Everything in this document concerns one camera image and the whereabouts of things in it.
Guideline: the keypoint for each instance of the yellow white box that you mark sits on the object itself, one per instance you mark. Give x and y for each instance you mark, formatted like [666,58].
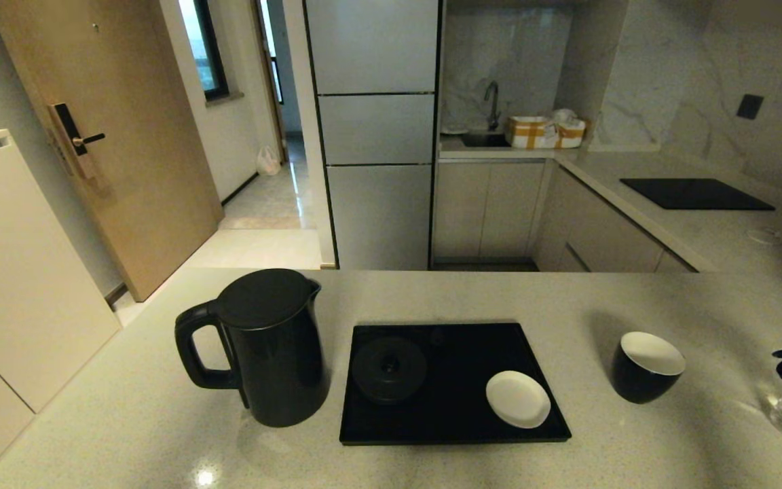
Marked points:
[530,132]

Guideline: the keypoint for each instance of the white plastic bag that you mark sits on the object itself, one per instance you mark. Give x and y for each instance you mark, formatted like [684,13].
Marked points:
[269,161]

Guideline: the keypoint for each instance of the beige counter side cabinets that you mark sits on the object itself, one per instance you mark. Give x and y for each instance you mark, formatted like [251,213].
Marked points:
[601,231]

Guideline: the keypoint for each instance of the black round kettle base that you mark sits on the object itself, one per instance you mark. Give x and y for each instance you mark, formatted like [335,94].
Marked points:
[389,370]

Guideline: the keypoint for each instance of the beige under-sink cabinets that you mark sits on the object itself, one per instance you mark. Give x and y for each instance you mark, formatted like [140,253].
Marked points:
[486,204]

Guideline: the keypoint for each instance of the kitchen sink basin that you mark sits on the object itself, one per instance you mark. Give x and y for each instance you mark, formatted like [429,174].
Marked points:
[485,139]

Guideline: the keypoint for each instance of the white storage cabinet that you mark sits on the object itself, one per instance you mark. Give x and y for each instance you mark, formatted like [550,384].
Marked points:
[17,272]

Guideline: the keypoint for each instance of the light wooden door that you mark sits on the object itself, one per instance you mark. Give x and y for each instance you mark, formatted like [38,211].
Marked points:
[133,170]

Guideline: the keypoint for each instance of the white round saucer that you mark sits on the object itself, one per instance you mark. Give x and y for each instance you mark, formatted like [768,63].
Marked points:
[518,399]

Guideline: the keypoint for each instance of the black wall socket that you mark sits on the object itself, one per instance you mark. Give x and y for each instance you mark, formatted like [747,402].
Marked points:
[749,106]

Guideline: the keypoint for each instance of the black mug white inside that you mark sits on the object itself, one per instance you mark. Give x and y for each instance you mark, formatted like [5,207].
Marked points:
[639,380]

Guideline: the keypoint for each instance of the dark kitchen faucet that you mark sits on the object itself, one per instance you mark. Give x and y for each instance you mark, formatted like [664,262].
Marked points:
[493,102]

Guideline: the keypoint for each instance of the dark framed window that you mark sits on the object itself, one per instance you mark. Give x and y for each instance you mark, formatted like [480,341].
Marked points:
[209,47]

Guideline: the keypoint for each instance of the black induction cooktop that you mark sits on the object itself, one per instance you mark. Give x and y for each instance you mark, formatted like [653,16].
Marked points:
[693,194]

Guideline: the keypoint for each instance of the black rectangular tray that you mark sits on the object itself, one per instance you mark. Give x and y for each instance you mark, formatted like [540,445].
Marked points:
[459,424]

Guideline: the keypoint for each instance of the small cardboard box white bag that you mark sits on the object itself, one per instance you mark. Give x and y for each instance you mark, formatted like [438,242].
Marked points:
[571,132]

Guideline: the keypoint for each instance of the black electric kettle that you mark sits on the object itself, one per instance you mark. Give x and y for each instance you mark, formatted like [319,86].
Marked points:
[282,367]

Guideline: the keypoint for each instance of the tall grey panel cabinet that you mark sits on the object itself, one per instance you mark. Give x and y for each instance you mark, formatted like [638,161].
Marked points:
[377,129]

